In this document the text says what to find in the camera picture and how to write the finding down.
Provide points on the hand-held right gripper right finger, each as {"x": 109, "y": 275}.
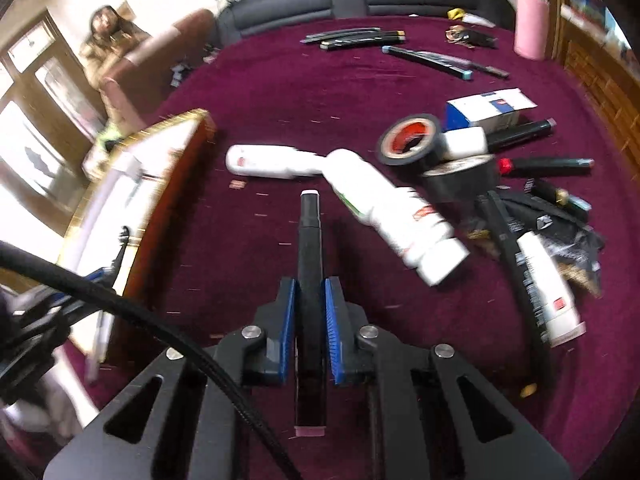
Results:
{"x": 334, "y": 330}

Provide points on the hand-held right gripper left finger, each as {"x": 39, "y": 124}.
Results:
{"x": 289, "y": 330}

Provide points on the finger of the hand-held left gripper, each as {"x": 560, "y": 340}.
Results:
{"x": 97, "y": 274}

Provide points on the black marker pen pink ends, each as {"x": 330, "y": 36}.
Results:
{"x": 309, "y": 260}

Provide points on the gold-rimmed storage box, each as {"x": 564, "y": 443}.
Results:
{"x": 170, "y": 220}

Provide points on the large white plastic bottle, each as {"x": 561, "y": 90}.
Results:
{"x": 390, "y": 210}

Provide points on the black tape roll red core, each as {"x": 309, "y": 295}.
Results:
{"x": 425, "y": 155}

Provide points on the white tube pink cap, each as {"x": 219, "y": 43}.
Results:
{"x": 545, "y": 290}

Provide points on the black lipstick tube gold band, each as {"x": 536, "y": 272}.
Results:
{"x": 550, "y": 192}

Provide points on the black gold foil packet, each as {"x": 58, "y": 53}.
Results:
{"x": 585, "y": 277}

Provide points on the blue and white carton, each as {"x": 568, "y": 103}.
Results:
{"x": 480, "y": 110}

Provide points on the black marker red cap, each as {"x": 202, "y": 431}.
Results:
{"x": 545, "y": 166}

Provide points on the black marker white cap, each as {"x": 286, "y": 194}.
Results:
{"x": 520, "y": 132}

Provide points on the green cloth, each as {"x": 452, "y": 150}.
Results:
{"x": 109, "y": 132}

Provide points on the wooden glass door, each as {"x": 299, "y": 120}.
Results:
{"x": 50, "y": 90}

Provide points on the brown chair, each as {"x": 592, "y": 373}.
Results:
{"x": 160, "y": 55}

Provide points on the maroon velvet tablecloth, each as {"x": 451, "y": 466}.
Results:
{"x": 300, "y": 95}

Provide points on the black pen teal tip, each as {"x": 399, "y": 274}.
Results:
{"x": 425, "y": 60}

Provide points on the black pen gold tip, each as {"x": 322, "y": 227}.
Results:
{"x": 360, "y": 41}

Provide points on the slim black silver pen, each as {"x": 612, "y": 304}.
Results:
{"x": 487, "y": 70}

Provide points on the small yellow object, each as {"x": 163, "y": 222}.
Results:
{"x": 455, "y": 13}

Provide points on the white paper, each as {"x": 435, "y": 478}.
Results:
{"x": 477, "y": 20}

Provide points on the wooden cabinet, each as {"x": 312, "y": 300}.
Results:
{"x": 590, "y": 75}

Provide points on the pink bottle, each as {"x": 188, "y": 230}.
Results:
{"x": 531, "y": 25}

